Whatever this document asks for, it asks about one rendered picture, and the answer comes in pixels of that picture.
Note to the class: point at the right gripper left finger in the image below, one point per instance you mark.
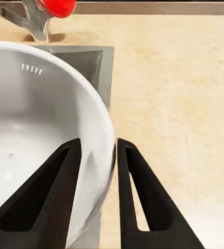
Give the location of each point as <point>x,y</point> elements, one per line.
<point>37,215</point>

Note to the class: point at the drop in sink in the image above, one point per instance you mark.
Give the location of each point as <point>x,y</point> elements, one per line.
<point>95,63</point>

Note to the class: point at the coffee cup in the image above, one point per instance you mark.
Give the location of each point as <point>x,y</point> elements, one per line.
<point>45,102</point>

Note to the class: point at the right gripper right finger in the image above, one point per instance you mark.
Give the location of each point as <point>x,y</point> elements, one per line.
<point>168,227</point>

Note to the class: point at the countertop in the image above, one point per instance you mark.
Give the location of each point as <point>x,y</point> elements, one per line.
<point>167,98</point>

